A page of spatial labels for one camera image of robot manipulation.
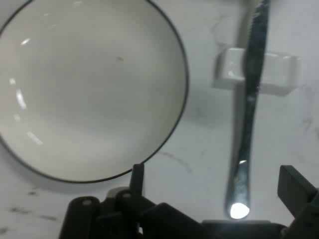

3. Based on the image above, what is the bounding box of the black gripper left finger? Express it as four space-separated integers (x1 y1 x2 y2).
58 163 203 239

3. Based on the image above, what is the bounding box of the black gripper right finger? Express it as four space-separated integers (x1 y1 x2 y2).
277 165 319 239

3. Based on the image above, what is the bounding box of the silver serrated table knife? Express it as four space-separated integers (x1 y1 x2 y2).
225 0 272 220

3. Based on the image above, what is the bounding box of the white plate with black rim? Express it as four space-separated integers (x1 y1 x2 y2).
0 0 189 184

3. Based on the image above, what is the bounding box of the white ceramic cutlery rest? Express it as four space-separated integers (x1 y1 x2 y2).
211 47 302 97

